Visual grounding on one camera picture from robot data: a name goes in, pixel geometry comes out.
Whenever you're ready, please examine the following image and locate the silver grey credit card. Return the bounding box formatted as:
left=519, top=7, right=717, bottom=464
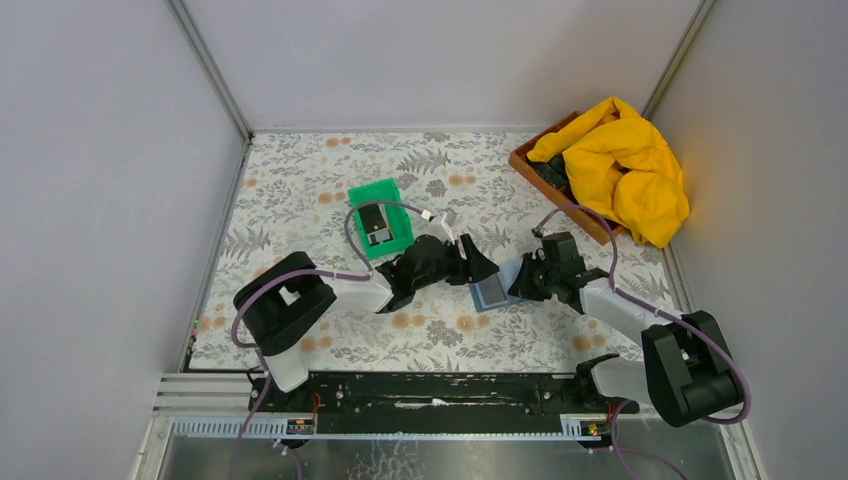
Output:
left=475, top=275, right=507, bottom=308

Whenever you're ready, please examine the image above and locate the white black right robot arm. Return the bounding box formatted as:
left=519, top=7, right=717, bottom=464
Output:
left=508, top=233, right=749, bottom=427

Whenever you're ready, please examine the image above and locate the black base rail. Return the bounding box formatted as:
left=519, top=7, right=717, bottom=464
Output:
left=248, top=371, right=639, bottom=440

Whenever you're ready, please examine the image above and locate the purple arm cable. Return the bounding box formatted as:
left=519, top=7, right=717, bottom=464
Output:
left=228, top=199, right=435, bottom=480
left=531, top=203, right=753, bottom=480

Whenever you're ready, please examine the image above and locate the floral table mat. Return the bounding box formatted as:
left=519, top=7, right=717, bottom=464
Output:
left=188, top=132, right=674, bottom=372

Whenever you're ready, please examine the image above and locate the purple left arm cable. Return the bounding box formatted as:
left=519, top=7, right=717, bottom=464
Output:
left=228, top=199, right=435, bottom=480

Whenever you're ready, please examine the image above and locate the yellow cloth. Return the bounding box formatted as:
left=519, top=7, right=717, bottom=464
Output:
left=526, top=96, right=690, bottom=248

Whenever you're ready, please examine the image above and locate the brown wooden tray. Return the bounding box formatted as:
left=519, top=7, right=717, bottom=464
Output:
left=509, top=111, right=628, bottom=245

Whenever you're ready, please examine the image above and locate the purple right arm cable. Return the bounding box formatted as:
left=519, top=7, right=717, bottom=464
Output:
left=531, top=203, right=753, bottom=480

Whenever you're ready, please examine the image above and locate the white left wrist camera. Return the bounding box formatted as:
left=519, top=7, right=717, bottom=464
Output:
left=420, top=208, right=457, bottom=244

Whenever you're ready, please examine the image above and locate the green plastic bin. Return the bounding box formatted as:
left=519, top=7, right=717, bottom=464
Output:
left=348, top=178, right=414, bottom=259

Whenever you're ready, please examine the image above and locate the black credit card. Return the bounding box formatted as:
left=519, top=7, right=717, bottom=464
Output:
left=358, top=204, right=388, bottom=233

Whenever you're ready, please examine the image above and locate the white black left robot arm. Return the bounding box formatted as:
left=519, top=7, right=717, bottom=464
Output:
left=233, top=234, right=499, bottom=392

